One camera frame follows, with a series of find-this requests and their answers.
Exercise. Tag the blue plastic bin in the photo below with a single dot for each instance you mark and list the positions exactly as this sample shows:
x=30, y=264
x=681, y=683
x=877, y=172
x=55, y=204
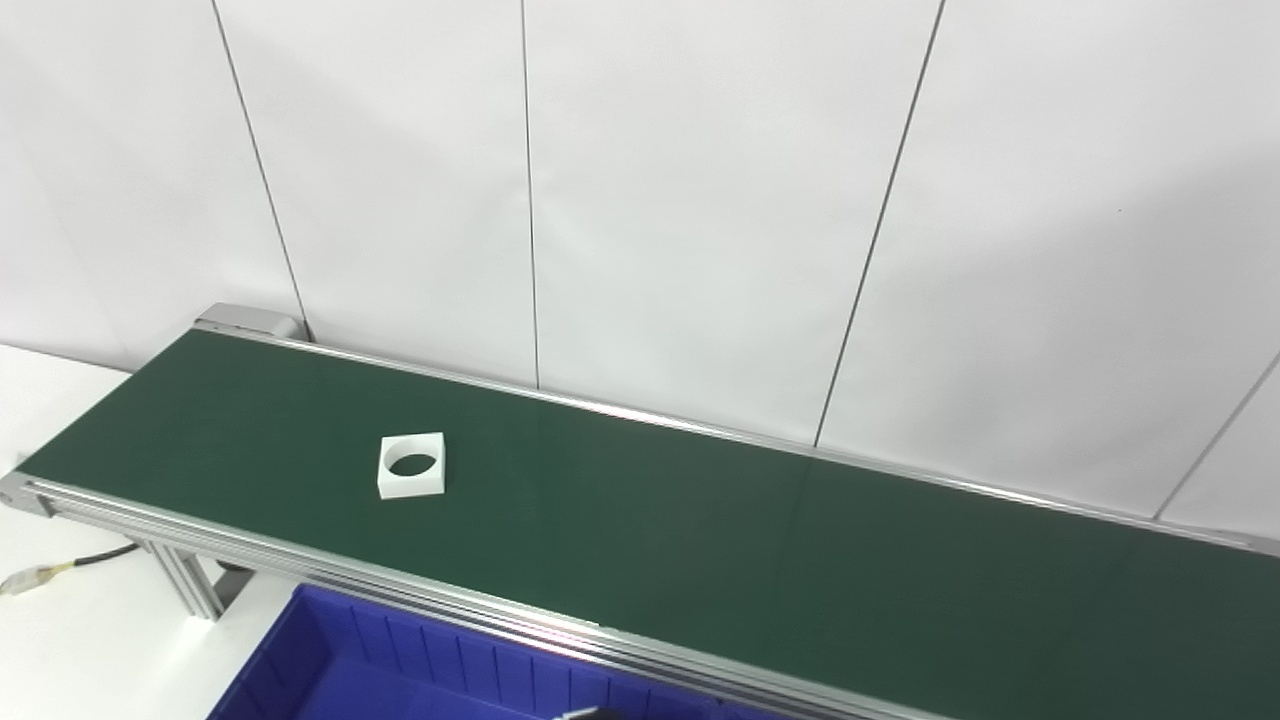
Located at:
x=400, y=680

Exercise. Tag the green conveyor belt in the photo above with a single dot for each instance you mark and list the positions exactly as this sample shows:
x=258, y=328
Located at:
x=300, y=560
x=700, y=540

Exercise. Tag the white square part with hole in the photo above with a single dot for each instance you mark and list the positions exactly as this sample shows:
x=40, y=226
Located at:
x=410, y=488

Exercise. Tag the grey conveyor end housing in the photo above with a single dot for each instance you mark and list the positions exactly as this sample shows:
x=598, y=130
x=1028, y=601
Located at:
x=250, y=320

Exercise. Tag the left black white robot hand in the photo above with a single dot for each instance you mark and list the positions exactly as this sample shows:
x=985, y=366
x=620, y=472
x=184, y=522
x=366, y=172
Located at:
x=590, y=714

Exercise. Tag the aluminium conveyor leg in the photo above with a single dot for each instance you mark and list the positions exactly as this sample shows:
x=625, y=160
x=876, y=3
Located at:
x=190, y=580

